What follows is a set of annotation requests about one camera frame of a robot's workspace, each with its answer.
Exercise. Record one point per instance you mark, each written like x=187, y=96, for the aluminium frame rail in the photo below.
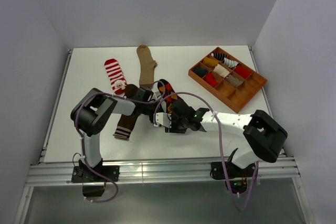
x=163, y=178

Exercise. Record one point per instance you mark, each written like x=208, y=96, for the mustard yellow rolled sock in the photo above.
x=209, y=62

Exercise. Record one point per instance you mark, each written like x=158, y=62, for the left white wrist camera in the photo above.
x=155, y=96

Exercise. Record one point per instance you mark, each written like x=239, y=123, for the red rolled sock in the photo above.
x=210, y=79
x=244, y=73

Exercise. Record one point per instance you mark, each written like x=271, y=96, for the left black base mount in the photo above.
x=93, y=186

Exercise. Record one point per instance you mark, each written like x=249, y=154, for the cream rolled sock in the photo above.
x=221, y=71

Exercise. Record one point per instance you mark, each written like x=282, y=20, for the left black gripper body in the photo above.
x=149, y=109

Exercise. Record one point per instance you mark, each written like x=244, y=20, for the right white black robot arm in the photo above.
x=263, y=135

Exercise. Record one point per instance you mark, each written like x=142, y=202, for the argyle patterned sock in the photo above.
x=169, y=95

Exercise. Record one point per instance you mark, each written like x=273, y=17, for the red white striped santa sock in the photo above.
x=115, y=75

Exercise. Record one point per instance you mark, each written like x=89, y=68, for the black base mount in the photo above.
x=238, y=178
x=93, y=186

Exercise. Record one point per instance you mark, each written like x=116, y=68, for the brown striped cuff sock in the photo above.
x=126, y=124

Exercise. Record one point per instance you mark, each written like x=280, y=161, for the grey rolled sock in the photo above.
x=233, y=80

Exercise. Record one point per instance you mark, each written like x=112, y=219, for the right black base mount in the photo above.
x=238, y=178

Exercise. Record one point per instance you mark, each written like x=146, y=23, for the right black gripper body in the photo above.
x=178, y=125

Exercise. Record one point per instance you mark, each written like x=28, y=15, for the tan beige sock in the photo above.
x=147, y=66

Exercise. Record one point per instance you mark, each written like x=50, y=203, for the dark teal rolled sock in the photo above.
x=201, y=72

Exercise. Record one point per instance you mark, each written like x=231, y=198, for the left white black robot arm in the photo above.
x=92, y=113

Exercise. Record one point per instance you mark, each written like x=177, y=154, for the orange compartment organizer tray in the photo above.
x=234, y=98

